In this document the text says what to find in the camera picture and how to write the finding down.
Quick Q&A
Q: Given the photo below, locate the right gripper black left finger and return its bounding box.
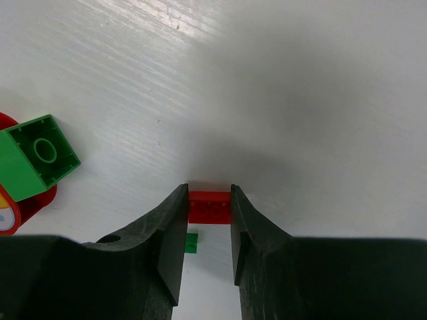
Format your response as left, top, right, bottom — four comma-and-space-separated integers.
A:
1, 184, 189, 319

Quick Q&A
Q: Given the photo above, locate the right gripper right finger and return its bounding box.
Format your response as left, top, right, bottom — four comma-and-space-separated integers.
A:
230, 185, 426, 319

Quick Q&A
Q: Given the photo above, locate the small green lego tile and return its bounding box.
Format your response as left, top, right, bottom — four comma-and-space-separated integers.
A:
185, 233, 199, 254

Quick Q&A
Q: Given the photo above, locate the small red lego tile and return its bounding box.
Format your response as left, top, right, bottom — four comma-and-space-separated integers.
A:
188, 191, 231, 225

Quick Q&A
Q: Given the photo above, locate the red flower lego piece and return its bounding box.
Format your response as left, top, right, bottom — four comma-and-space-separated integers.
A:
1, 113, 57, 235

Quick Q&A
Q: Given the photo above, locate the green small lego brick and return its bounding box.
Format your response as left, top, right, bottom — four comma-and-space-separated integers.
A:
1, 115, 81, 202

